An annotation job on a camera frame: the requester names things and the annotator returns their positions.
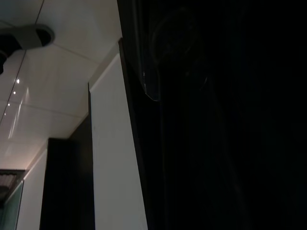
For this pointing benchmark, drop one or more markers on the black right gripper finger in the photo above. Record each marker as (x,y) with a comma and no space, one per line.
(139,48)

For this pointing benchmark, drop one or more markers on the grey slipper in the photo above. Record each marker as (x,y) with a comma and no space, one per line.
(31,36)

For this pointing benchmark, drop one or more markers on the dark door panel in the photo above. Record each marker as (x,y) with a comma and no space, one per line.
(67,187)

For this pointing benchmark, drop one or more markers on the dark framed grille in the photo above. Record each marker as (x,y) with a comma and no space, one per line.
(9,179)

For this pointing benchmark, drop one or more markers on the green tinted glass panel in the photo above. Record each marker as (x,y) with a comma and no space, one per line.
(13,210)

